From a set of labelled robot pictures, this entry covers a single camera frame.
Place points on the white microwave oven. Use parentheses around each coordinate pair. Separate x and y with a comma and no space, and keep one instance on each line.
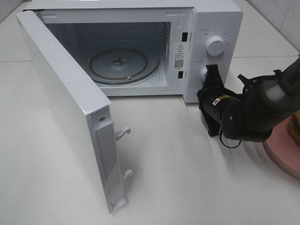
(176,29)

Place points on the pink round plate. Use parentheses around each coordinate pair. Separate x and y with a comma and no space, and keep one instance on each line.
(283,150)

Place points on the white microwave door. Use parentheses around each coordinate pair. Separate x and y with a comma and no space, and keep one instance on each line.
(80,107)

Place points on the upper white power knob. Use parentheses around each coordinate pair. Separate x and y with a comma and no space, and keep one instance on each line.
(215,45)

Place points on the lower white timer knob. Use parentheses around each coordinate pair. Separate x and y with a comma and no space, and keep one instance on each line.
(203,74)

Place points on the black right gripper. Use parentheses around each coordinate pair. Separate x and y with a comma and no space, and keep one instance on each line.
(220,106)

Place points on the glass microwave turntable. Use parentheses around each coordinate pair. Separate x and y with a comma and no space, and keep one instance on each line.
(122,62)

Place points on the burger with lettuce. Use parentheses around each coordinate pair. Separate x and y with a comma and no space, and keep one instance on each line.
(293,127)

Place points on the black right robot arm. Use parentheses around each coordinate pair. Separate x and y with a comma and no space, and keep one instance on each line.
(265,101)

